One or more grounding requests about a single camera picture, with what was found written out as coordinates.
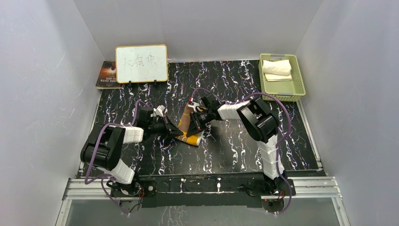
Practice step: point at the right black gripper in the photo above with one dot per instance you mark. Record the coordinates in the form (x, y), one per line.
(193, 128)

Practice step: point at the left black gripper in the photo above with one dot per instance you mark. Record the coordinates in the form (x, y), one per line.
(173, 131)

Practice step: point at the yellow brown towel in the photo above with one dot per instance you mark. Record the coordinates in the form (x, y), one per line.
(185, 125)

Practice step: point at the green plastic basket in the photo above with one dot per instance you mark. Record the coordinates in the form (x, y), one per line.
(290, 91)

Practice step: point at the white towel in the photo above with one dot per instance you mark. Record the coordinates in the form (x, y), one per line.
(277, 70)

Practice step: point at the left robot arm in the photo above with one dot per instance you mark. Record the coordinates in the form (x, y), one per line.
(103, 146)

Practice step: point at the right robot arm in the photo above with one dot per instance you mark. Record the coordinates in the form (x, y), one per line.
(259, 122)

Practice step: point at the dark book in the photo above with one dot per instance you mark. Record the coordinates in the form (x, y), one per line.
(107, 77)

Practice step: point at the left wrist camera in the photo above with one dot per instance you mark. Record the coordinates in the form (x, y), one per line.
(159, 111)

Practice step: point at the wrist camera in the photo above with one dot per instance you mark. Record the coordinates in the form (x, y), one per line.
(159, 111)
(195, 106)

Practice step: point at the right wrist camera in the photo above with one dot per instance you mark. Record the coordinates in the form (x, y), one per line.
(195, 106)

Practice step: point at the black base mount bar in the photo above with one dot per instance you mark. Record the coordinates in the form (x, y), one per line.
(250, 189)

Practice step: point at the whiteboard with yellow frame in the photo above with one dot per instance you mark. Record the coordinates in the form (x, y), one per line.
(143, 63)

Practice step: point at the aluminium rail frame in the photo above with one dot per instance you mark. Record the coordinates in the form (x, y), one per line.
(306, 188)

